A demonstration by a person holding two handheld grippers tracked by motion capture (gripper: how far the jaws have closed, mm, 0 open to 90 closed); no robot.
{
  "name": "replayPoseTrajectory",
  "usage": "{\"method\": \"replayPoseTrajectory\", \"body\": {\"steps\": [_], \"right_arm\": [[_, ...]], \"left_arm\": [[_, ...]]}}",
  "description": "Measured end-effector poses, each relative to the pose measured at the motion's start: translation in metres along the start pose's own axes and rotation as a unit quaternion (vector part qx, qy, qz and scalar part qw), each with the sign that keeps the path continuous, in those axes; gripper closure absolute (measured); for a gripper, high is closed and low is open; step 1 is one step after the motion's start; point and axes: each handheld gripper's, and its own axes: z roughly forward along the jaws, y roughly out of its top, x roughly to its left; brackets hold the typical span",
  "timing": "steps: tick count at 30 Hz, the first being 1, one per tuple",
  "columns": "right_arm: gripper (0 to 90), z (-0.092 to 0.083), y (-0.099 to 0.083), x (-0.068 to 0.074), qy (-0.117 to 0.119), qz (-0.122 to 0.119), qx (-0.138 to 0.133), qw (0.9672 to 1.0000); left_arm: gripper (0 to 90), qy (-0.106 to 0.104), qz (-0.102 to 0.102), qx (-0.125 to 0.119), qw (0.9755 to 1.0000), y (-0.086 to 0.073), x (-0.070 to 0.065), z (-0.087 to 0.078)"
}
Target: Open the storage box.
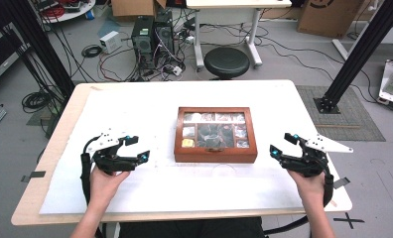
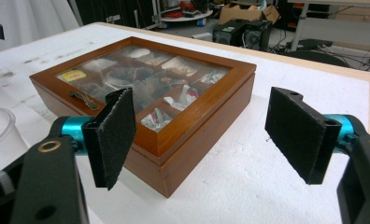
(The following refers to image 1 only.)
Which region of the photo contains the small cardboard box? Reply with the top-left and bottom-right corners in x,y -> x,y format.
110,0 -> 168,19

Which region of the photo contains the person's dark clothed lap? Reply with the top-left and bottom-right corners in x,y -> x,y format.
117,216 -> 267,238

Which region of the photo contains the large cardboard box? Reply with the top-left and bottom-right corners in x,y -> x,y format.
296,0 -> 373,40

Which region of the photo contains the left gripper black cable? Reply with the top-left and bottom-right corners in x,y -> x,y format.
79,135 -> 101,206

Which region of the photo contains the large coiled black cable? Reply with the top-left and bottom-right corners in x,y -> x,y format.
21,90 -> 54,114

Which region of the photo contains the round white table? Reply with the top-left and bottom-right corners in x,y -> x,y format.
32,0 -> 97,25

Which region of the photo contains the black round stool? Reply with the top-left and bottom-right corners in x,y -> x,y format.
203,47 -> 251,81

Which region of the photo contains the person's right hand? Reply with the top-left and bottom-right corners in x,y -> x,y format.
286,169 -> 328,208

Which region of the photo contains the white desk frame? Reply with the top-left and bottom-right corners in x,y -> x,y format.
331,19 -> 393,61

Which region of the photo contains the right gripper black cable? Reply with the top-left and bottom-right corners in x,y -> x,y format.
263,162 -> 335,237

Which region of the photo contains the black computer tower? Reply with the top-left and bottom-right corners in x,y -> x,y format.
131,15 -> 156,71

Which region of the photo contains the black tape strip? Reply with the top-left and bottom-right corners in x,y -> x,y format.
332,177 -> 352,190
20,170 -> 48,183

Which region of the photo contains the person's left hand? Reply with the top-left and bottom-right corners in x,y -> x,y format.
89,164 -> 132,206

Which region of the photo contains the white table mat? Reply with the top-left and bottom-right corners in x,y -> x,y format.
39,80 -> 335,216

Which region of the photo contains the wooden box with glass lid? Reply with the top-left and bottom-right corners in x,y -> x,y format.
174,106 -> 259,164

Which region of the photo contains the small coiled black cable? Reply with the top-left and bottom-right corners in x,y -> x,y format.
80,44 -> 104,60

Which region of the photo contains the dark computer tower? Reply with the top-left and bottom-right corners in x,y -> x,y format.
154,9 -> 176,58

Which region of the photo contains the black tape cross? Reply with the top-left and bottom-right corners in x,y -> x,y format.
332,211 -> 366,230

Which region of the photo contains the red coiled cable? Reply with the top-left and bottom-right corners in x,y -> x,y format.
41,5 -> 66,20

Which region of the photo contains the light wooden table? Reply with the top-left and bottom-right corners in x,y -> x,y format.
10,78 -> 353,228

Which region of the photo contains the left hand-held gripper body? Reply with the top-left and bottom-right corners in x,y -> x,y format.
85,128 -> 139,176

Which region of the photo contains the white desk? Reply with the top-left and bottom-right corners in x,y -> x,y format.
185,0 -> 293,70

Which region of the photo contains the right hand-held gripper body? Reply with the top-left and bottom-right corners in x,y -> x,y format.
278,133 -> 354,179

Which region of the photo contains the white power supply box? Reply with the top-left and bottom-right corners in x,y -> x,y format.
99,30 -> 123,55

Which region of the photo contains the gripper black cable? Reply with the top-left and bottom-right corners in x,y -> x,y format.
79,135 -> 101,206
263,162 -> 335,237

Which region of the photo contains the grey floor mat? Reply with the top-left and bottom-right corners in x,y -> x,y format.
295,84 -> 387,143

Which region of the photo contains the black metal frame post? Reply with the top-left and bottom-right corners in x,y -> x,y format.
0,0 -> 76,99
313,0 -> 393,115

